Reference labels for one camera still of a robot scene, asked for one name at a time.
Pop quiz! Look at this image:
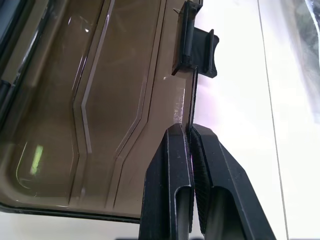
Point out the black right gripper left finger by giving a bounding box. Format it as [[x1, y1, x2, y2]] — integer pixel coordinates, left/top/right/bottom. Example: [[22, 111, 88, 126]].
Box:
[[138, 123, 196, 240]]

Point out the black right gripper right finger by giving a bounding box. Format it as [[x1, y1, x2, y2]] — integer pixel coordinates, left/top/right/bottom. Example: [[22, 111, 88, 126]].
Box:
[[189, 123, 278, 240]]

